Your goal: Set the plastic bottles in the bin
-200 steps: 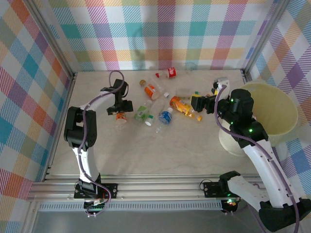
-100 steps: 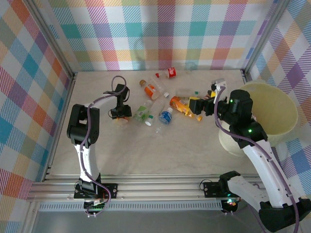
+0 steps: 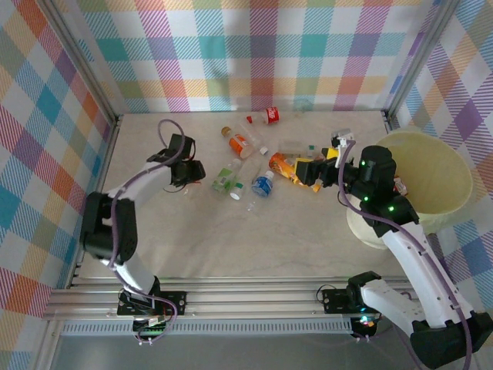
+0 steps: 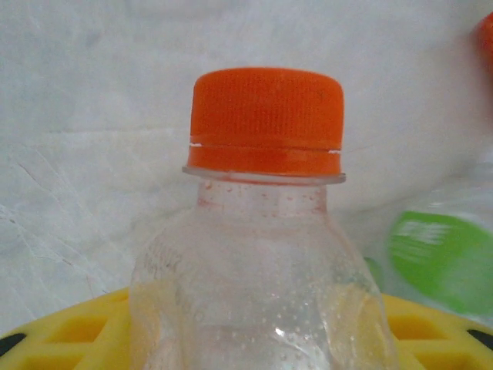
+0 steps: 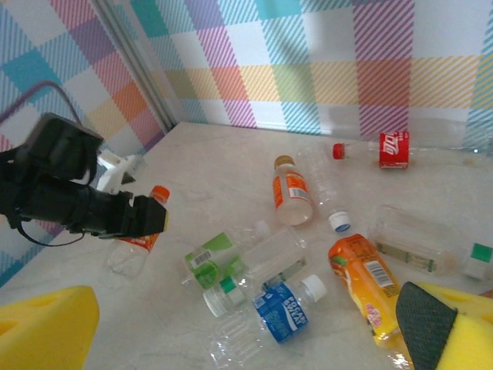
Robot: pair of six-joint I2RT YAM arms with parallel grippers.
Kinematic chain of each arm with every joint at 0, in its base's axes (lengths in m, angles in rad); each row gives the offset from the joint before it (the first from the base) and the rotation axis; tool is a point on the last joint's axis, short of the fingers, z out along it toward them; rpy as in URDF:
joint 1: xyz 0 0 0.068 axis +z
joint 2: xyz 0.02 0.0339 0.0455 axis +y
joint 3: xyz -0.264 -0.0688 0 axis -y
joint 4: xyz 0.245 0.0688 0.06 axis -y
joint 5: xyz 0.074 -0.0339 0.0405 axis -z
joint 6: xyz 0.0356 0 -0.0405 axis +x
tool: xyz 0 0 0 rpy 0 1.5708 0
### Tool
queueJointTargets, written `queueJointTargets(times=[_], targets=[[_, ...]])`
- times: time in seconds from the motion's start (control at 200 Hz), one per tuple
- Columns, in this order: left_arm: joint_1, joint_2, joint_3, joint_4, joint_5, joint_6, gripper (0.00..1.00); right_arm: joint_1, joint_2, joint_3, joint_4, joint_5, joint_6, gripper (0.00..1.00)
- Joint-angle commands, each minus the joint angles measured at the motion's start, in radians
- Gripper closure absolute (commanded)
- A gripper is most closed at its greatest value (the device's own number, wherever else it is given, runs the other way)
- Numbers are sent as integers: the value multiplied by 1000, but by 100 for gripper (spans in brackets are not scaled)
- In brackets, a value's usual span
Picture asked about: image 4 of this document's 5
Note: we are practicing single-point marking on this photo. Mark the clear plastic bottle orange cap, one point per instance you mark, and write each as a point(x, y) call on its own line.
point(486, 42)
point(265, 115)

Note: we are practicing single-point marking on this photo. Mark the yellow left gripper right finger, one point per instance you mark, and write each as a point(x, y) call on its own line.
point(431, 343)

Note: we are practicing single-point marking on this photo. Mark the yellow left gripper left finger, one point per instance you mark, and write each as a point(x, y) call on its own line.
point(69, 339)

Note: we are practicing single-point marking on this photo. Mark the clear bottle green label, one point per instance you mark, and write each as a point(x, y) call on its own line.
point(435, 258)

